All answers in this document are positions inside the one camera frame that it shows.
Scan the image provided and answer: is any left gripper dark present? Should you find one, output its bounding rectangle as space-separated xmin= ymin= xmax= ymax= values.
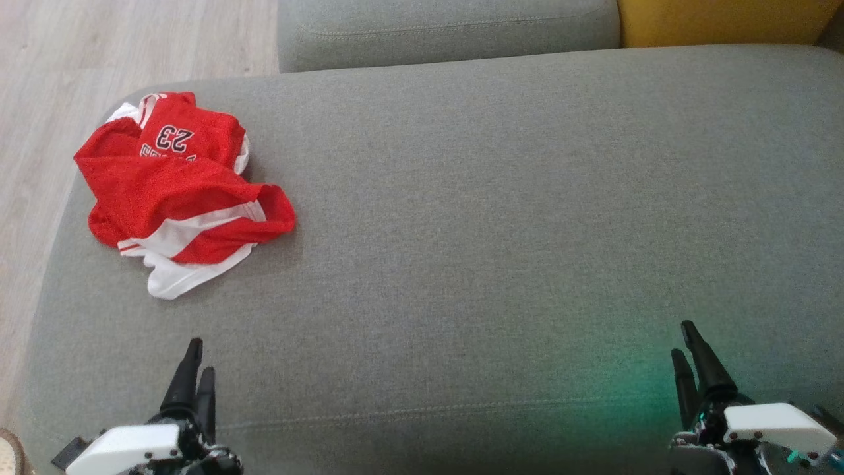
xmin=142 ymin=338 xmax=243 ymax=475

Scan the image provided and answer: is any yellow cushion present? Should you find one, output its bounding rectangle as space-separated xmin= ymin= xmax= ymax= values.
xmin=618 ymin=0 xmax=844 ymax=48

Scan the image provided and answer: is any brown grey cushion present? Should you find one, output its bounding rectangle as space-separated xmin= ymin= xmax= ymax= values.
xmin=816 ymin=18 xmax=844 ymax=48

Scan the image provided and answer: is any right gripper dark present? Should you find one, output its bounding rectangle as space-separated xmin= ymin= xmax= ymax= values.
xmin=669 ymin=321 xmax=759 ymax=451

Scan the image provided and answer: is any grey sofa seat cushion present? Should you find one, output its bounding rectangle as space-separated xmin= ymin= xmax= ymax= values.
xmin=16 ymin=45 xmax=844 ymax=475

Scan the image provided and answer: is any beige woven laundry basket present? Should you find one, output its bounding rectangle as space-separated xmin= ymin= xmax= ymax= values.
xmin=0 ymin=429 xmax=27 ymax=475

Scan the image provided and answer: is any grey sofa back cushion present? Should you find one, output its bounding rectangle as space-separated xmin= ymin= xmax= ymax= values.
xmin=277 ymin=0 xmax=622 ymax=73

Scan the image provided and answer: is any red white jersey number 23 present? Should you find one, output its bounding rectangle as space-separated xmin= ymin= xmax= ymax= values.
xmin=105 ymin=92 xmax=259 ymax=301

